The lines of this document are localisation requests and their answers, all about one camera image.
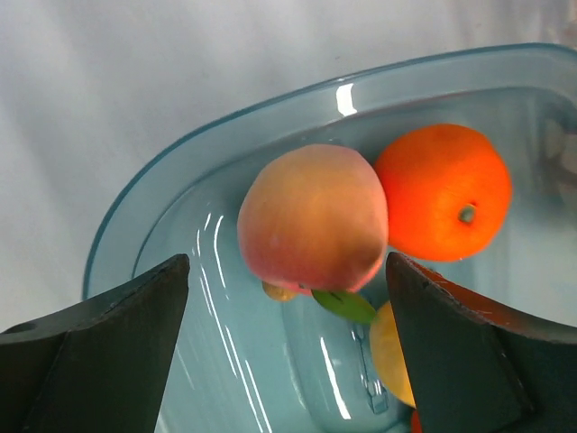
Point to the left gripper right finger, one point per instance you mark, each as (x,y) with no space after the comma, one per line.
(476,365)

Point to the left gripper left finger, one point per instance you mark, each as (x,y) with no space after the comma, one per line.
(100,365)

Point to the orange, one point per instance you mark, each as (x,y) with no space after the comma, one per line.
(448,192)

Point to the peach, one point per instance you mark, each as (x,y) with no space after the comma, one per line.
(315,221)

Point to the blue transparent plastic bin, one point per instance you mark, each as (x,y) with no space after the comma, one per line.
(247,363)

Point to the small brown nut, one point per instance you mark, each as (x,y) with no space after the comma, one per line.
(278,293)

